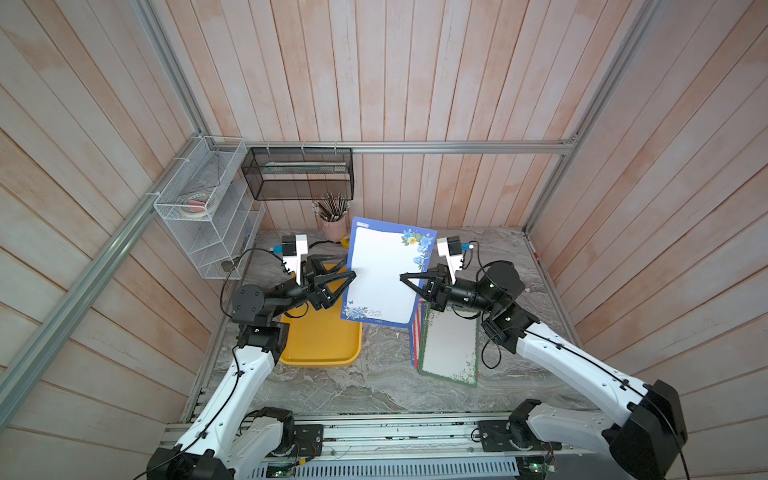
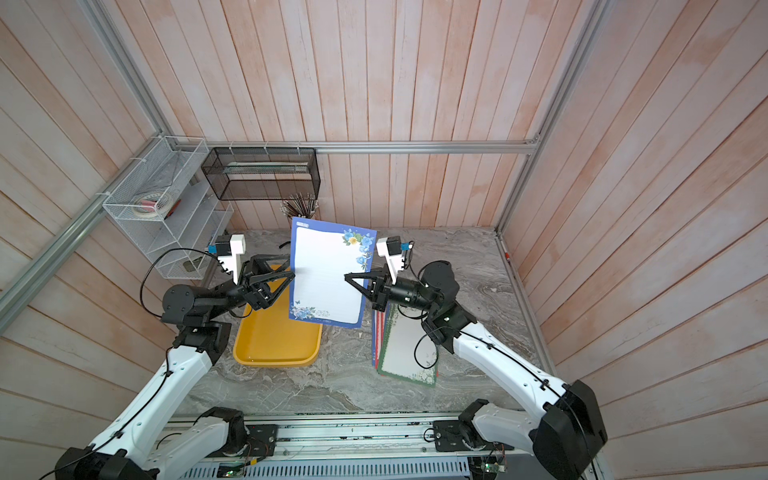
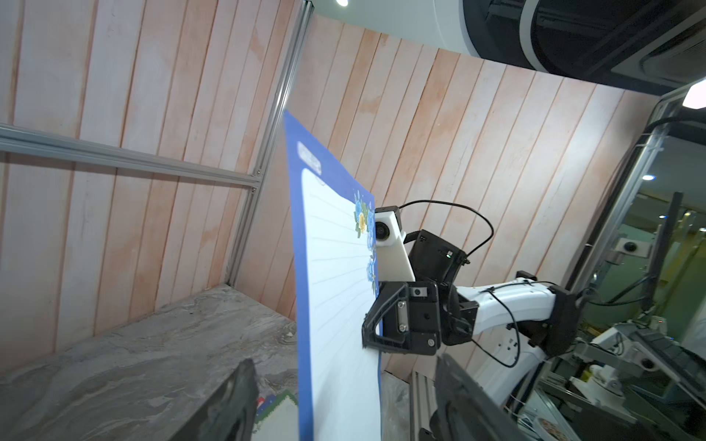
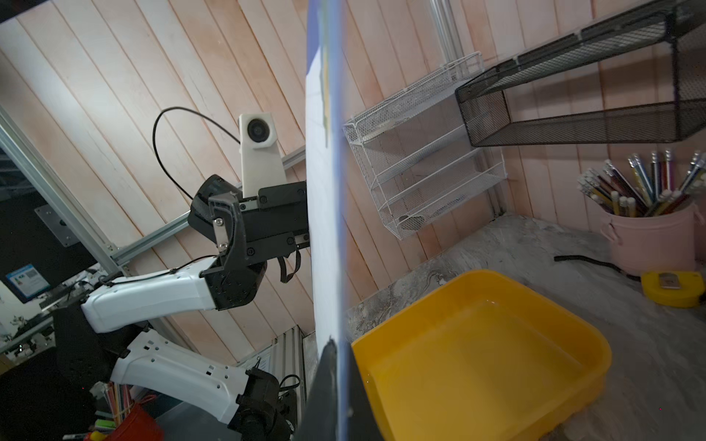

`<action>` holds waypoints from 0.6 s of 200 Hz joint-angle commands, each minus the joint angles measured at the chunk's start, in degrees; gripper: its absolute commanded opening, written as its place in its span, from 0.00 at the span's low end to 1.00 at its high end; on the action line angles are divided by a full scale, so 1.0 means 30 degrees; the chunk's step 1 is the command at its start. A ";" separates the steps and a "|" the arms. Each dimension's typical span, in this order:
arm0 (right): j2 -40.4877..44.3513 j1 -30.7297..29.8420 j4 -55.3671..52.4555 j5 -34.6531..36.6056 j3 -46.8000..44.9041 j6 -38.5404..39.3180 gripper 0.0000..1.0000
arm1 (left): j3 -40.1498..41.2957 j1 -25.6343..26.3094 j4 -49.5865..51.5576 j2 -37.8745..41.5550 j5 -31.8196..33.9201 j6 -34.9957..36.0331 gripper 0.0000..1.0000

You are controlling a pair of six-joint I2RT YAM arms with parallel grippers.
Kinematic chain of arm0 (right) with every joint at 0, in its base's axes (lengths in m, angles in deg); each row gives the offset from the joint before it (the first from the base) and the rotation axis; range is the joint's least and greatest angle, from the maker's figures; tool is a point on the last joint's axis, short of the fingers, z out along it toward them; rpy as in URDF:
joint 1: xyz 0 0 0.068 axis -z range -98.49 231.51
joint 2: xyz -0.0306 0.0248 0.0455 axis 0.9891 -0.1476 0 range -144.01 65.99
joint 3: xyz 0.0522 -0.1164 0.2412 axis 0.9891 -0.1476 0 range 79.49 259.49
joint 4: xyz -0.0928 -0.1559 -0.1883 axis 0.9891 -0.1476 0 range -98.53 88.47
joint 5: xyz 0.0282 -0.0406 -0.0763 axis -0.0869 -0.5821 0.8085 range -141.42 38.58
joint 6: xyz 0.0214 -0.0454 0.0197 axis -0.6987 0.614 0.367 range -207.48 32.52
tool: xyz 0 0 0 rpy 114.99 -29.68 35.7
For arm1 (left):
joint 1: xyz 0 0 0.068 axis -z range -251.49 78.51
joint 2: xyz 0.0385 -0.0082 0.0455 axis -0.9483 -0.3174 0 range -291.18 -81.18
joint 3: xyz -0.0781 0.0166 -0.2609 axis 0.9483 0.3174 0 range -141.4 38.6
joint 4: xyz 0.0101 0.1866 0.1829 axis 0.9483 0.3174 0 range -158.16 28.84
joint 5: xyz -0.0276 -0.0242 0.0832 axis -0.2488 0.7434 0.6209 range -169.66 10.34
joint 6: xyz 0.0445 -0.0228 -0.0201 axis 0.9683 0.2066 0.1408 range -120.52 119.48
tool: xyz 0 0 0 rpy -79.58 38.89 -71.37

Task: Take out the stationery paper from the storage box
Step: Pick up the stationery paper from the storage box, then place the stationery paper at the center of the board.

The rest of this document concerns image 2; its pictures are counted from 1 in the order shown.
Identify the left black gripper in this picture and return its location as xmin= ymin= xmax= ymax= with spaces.
xmin=205 ymin=253 xmax=296 ymax=321

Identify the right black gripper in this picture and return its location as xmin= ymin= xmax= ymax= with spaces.
xmin=351 ymin=270 xmax=442 ymax=320

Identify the yellow plastic storage tray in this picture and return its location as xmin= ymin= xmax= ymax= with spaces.
xmin=233 ymin=288 xmax=323 ymax=368

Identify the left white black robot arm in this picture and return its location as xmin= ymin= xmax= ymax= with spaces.
xmin=48 ymin=254 xmax=295 ymax=479

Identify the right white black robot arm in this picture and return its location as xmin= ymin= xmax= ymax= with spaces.
xmin=344 ymin=261 xmax=608 ymax=479

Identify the pencils bundle in cup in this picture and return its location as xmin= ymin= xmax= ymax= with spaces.
xmin=281 ymin=194 xmax=319 ymax=220

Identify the tape roll on shelf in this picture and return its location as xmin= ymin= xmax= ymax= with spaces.
xmin=130 ymin=191 xmax=179 ymax=220

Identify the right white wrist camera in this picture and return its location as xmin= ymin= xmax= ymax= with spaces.
xmin=376 ymin=236 xmax=414 ymax=283

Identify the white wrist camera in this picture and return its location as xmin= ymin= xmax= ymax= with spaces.
xmin=376 ymin=236 xmax=414 ymax=283
xmin=207 ymin=234 xmax=246 ymax=285

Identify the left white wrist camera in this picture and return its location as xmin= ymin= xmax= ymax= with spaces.
xmin=207 ymin=234 xmax=246 ymax=285

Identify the black mesh wall basket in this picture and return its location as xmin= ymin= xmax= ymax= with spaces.
xmin=201 ymin=146 xmax=321 ymax=201

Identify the white wire shelf rack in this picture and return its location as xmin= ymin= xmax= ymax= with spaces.
xmin=103 ymin=136 xmax=233 ymax=281

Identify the aluminium front rail frame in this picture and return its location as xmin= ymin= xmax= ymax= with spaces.
xmin=104 ymin=411 xmax=601 ymax=480

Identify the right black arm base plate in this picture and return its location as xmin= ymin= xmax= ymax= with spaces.
xmin=432 ymin=420 xmax=515 ymax=452

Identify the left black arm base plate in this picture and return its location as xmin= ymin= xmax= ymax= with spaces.
xmin=207 ymin=424 xmax=278 ymax=459

